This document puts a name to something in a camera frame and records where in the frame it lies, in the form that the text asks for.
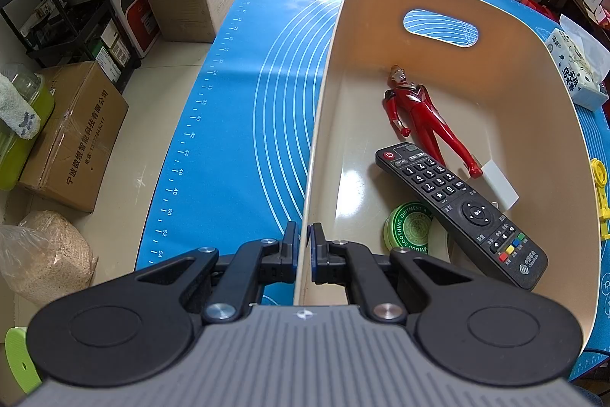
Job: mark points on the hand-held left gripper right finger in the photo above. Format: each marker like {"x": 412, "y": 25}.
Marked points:
{"x": 315, "y": 254}

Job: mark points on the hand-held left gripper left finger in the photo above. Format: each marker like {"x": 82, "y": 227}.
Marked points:
{"x": 288, "y": 254}

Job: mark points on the green ointment tin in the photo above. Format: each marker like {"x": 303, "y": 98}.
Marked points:
{"x": 405, "y": 228}

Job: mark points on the beige plastic storage bin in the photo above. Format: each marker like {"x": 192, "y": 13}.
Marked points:
{"x": 362, "y": 125}

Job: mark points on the black remote control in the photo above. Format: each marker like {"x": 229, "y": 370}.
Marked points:
{"x": 457, "y": 202}

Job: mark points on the red action figure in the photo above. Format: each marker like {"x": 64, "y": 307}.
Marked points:
{"x": 424, "y": 111}

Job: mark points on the large white charger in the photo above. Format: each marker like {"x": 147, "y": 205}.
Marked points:
{"x": 500, "y": 185}

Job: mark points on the blue silicone baking mat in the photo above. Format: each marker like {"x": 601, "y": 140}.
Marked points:
{"x": 267, "y": 78}

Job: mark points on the clear bag of grain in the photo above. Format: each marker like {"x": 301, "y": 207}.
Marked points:
{"x": 47, "y": 259}

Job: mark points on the brown cardboard box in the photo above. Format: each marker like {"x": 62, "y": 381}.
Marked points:
{"x": 71, "y": 140}

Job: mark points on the green plastic stool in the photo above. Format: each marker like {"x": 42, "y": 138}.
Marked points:
{"x": 21, "y": 359}

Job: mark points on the green lidded container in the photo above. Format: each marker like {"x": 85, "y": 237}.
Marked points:
{"x": 19, "y": 154}

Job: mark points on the yellow plastic toy piece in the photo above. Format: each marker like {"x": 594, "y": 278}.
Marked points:
{"x": 601, "y": 197}

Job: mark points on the grey fluffy cloth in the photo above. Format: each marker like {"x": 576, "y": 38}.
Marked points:
{"x": 16, "y": 109}

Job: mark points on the printed tissue box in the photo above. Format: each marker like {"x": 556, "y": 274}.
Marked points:
{"x": 572, "y": 73}

